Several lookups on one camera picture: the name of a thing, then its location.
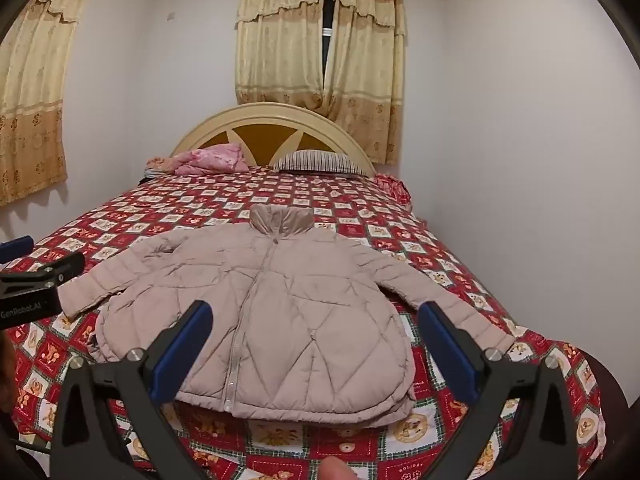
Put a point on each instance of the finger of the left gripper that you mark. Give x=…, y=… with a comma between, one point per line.
x=52, y=274
x=17, y=248

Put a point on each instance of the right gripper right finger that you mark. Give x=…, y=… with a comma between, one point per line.
x=542, y=442

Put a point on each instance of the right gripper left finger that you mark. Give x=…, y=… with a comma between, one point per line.
x=86, y=441

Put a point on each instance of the pink puffer jacket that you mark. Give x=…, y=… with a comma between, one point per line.
x=304, y=325

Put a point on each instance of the person's left hand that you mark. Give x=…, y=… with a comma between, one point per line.
x=8, y=387

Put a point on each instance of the person's right hand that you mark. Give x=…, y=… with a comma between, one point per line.
x=332, y=468

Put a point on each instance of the red patchwork bear bedspread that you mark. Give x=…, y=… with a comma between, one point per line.
x=357, y=208

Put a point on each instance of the yellow side curtain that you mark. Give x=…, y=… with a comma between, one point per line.
x=34, y=55

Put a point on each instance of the pink folded blanket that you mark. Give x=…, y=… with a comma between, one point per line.
x=227, y=158

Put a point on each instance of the cream arched headboard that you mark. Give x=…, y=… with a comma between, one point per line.
x=268, y=131

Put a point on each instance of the striped pillow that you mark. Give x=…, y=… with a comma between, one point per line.
x=318, y=162

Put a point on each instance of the yellow window curtain left panel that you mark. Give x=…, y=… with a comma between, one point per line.
x=279, y=52

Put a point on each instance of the yellow window curtain panel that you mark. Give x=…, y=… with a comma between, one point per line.
x=279, y=52
x=365, y=74

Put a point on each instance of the yellow window curtain right panel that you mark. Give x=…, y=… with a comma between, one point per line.
x=365, y=74

